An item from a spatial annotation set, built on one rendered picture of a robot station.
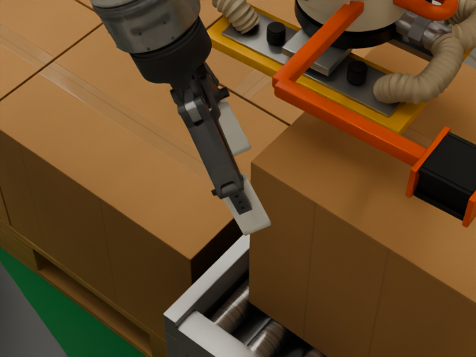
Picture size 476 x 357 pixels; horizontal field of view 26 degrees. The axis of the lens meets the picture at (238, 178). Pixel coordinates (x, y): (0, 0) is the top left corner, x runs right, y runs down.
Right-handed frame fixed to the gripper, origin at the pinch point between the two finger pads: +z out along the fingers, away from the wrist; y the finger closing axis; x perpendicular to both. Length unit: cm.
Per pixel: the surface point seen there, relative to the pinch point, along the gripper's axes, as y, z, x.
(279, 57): -42.9, 13.8, 6.5
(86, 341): -93, 95, -67
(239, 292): -53, 63, -19
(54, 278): -110, 86, -71
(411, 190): -7.3, 16.4, 16.0
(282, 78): -24.8, 5.9, 6.7
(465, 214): -2.4, 18.8, 20.5
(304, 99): -21.0, 7.6, 8.4
